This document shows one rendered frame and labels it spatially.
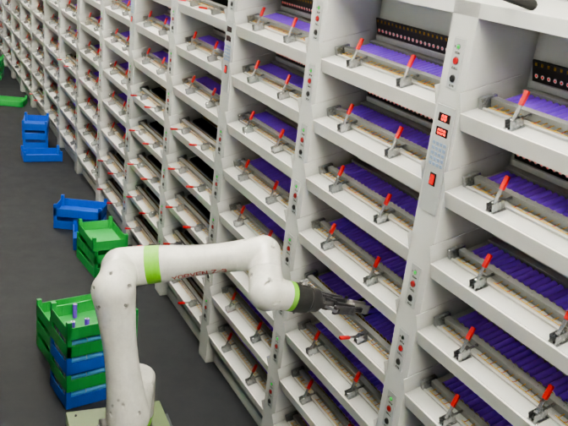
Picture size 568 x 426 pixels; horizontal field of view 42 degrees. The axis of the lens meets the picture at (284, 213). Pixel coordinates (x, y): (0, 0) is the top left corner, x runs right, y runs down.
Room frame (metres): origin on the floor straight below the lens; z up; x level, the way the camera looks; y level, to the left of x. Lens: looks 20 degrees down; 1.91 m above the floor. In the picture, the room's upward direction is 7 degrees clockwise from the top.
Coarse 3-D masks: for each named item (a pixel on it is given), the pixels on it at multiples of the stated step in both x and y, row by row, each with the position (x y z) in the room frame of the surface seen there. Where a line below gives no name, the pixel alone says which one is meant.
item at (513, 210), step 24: (456, 168) 1.82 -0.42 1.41; (480, 168) 1.85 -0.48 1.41; (528, 168) 1.81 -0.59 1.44; (456, 192) 1.79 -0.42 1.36; (480, 192) 1.77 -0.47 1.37; (504, 192) 1.72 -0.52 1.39; (528, 192) 1.71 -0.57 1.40; (552, 192) 1.71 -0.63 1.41; (480, 216) 1.69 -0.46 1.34; (504, 216) 1.64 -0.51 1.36; (528, 216) 1.62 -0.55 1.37; (552, 216) 1.58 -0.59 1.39; (504, 240) 1.62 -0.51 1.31; (528, 240) 1.54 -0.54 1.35; (552, 240) 1.52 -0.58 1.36; (552, 264) 1.48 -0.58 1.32
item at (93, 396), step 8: (56, 384) 2.66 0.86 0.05; (56, 392) 2.65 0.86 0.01; (88, 392) 2.62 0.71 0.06; (96, 392) 2.64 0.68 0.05; (104, 392) 2.66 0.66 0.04; (64, 400) 2.57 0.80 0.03; (72, 400) 2.57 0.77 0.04; (80, 400) 2.59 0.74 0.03; (88, 400) 2.61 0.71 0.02; (96, 400) 2.64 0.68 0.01
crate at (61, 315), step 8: (56, 304) 2.71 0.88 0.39; (64, 304) 2.75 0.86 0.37; (72, 304) 2.77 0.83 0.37; (80, 304) 2.79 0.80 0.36; (88, 304) 2.81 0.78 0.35; (56, 312) 2.71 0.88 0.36; (64, 312) 2.75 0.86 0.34; (72, 312) 2.77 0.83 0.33; (80, 312) 2.79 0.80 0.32; (88, 312) 2.80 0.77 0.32; (136, 312) 2.73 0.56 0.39; (56, 320) 2.66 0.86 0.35; (64, 320) 2.71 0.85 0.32; (80, 320) 2.72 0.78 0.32; (96, 320) 2.74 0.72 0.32; (136, 320) 2.74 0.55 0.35; (64, 328) 2.58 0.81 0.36; (72, 328) 2.57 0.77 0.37; (80, 328) 2.59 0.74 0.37; (88, 328) 2.61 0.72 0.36; (96, 328) 2.63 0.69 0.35; (64, 336) 2.58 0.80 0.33; (72, 336) 2.57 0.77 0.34; (80, 336) 2.59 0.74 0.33; (88, 336) 2.61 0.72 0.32
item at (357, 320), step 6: (312, 276) 2.41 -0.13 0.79; (312, 282) 2.40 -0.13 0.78; (318, 282) 2.37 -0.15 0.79; (324, 288) 2.33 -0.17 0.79; (348, 318) 2.17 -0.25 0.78; (354, 318) 2.14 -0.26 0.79; (360, 318) 2.14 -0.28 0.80; (354, 324) 2.13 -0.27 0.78; (360, 324) 2.11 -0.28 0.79; (366, 324) 2.11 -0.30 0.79; (360, 330) 2.09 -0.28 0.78; (366, 330) 2.08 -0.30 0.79; (372, 330) 2.07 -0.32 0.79; (372, 336) 2.05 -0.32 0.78; (378, 336) 2.04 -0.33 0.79; (378, 342) 2.02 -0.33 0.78; (384, 342) 2.01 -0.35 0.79; (384, 348) 1.99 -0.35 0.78
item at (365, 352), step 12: (312, 264) 2.45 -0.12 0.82; (324, 264) 2.48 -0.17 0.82; (300, 276) 2.43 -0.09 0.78; (312, 312) 2.29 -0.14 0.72; (324, 312) 2.23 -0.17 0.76; (324, 324) 2.22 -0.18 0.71; (336, 324) 2.16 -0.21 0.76; (348, 324) 2.15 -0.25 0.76; (336, 336) 2.15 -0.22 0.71; (348, 348) 2.08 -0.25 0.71; (360, 348) 2.02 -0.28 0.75; (372, 348) 2.02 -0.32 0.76; (360, 360) 2.02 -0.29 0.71; (372, 360) 1.96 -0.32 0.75; (384, 360) 1.96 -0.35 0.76; (372, 372) 1.96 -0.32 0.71; (384, 372) 1.90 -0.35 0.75
